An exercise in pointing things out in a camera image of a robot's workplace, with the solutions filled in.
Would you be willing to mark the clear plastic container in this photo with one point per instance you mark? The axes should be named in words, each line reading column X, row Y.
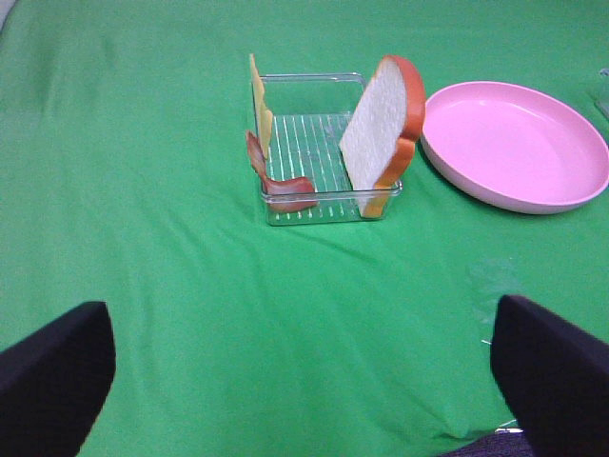
column 601, row 95
column 310, row 114

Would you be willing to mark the clear left plastic container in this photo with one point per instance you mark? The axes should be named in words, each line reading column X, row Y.
column 310, row 114

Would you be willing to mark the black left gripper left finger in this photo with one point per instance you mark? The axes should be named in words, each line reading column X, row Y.
column 55, row 382

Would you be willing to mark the clear right plastic container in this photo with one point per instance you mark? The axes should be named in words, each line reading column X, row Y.
column 601, row 95

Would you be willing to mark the green tablecloth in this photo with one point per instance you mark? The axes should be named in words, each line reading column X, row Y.
column 124, row 178

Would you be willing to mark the left bread slice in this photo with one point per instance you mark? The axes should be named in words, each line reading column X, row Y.
column 380, row 139

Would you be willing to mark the yellow cheese slice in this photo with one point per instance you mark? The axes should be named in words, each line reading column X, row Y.
column 264, row 116

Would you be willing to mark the bacon strip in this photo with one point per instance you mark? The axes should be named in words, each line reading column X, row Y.
column 289, row 190

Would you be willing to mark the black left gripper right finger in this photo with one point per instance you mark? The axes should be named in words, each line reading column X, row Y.
column 554, row 378

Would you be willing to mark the pink plate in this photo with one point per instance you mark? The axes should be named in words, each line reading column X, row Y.
column 514, row 148

